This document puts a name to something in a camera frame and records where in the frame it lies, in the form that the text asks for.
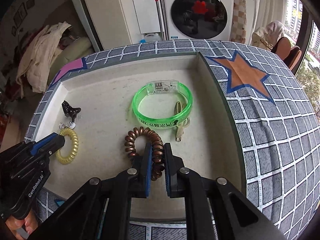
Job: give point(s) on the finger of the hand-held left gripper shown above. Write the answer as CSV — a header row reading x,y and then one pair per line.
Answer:
x,y
50,141
51,150

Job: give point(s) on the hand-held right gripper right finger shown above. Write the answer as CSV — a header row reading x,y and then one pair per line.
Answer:
x,y
167,170

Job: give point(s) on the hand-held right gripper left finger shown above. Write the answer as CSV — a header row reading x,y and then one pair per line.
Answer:
x,y
148,167

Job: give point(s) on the black hair clip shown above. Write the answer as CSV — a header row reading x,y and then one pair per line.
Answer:
x,y
70,110

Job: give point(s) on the grey tray with cream lining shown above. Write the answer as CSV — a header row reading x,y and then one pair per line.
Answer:
x,y
107,100

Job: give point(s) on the person's left hand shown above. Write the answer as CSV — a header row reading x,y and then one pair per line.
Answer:
x,y
15,227

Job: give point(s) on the beige jacket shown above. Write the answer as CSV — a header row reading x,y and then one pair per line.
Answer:
x,y
37,55

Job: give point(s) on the green sofa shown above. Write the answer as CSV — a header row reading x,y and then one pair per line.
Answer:
x,y
75,52

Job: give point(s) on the grey checkered star tablecloth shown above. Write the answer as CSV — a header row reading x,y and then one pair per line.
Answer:
x,y
275,142

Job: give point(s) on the white plastic jug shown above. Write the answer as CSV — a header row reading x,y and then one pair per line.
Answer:
x,y
150,38

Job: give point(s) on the white washing machine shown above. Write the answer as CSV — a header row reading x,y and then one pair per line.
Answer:
x,y
175,30

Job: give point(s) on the white cabinet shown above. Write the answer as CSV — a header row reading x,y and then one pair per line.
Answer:
x,y
120,17

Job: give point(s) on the orange chair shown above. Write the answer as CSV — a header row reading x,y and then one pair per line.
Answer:
x,y
292,57
281,47

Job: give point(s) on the checkered folded mat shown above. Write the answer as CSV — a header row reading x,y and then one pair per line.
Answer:
x,y
238,17

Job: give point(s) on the beige garment on chair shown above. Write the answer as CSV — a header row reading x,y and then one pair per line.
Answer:
x,y
270,32

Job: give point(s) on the large picture frame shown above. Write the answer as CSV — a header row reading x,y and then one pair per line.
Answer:
x,y
19,15

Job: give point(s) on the small picture frame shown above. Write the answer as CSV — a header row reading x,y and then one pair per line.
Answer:
x,y
30,2

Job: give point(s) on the black window frame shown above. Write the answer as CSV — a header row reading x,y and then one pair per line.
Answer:
x,y
306,42

